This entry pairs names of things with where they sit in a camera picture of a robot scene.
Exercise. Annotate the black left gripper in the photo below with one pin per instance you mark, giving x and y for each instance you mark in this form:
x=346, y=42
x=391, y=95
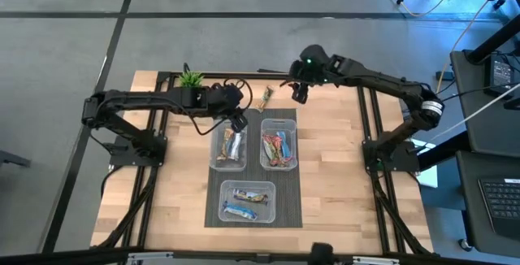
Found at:
x=226, y=100

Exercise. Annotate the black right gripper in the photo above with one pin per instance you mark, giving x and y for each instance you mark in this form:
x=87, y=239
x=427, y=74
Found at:
x=313, y=70

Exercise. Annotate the red and green Chewy bar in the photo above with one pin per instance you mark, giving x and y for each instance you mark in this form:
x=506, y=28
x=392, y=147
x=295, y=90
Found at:
x=270, y=149

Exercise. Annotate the red and blue Chewy bar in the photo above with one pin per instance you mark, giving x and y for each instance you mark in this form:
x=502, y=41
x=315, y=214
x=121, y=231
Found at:
x=284, y=145

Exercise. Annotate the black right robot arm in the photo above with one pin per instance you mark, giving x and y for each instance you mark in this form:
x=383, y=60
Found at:
x=386, y=80

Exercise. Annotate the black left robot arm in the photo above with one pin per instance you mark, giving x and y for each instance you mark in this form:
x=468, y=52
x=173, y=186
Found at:
x=138, y=100

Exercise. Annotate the blue and white granola bar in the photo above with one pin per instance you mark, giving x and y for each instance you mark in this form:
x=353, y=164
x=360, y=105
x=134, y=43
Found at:
x=235, y=147

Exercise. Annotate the orange and brown granola bar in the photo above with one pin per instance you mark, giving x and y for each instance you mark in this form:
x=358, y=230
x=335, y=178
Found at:
x=224, y=145

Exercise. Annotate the brown and green granola bar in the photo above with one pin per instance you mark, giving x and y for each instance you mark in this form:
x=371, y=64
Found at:
x=266, y=98

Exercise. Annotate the dark purple and yellow granola bar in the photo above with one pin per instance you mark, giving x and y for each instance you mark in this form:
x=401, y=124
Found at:
x=250, y=196

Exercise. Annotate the clear plastic bin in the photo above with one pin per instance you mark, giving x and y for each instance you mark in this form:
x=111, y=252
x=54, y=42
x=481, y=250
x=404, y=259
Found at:
x=278, y=145
x=227, y=145
x=247, y=201

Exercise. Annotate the grey woven mat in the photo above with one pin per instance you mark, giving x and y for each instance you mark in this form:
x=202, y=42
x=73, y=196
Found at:
x=254, y=175

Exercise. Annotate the green artificial plant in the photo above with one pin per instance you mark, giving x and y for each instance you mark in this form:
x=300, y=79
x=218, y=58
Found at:
x=191, y=79

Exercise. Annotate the black pole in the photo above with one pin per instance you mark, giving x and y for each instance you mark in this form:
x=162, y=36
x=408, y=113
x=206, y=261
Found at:
x=493, y=43
x=445, y=149

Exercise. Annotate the black desk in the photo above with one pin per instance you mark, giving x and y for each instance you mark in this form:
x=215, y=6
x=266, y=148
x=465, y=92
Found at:
x=475, y=122
x=471, y=208

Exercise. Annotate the black electronic device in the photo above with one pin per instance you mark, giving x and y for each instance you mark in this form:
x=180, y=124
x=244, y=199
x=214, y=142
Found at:
x=501, y=74

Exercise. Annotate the black caster wheel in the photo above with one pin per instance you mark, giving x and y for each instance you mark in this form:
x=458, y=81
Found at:
x=466, y=244

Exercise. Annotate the black laptop keyboard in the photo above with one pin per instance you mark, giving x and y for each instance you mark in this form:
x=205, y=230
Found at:
x=501, y=206

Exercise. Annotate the black frame rail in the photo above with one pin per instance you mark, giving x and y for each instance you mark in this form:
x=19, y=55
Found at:
x=397, y=224
x=148, y=208
x=260, y=75
x=131, y=208
x=380, y=224
x=203, y=255

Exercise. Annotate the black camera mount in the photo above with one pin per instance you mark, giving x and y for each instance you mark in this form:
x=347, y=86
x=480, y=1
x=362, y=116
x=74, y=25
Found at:
x=322, y=253

